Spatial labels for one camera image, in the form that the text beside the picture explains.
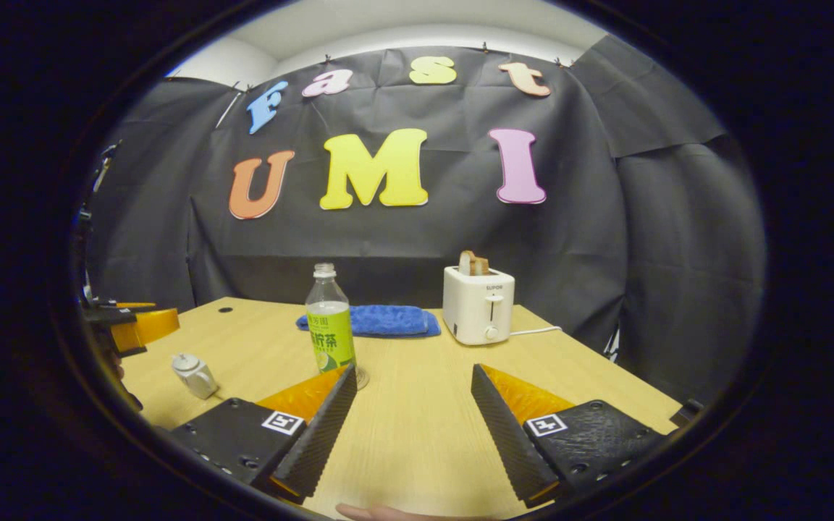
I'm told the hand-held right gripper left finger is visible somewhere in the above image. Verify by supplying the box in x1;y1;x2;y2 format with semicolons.
169;363;358;505

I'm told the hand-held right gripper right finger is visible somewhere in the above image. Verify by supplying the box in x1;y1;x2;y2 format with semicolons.
471;363;667;509

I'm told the green label water bottle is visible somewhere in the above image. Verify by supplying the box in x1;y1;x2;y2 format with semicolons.
306;263;358;373

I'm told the white toaster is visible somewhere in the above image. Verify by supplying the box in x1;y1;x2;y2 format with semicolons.
443;266;515;346

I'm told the blue towel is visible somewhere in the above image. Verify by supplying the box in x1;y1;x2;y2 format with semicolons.
296;305;442;339

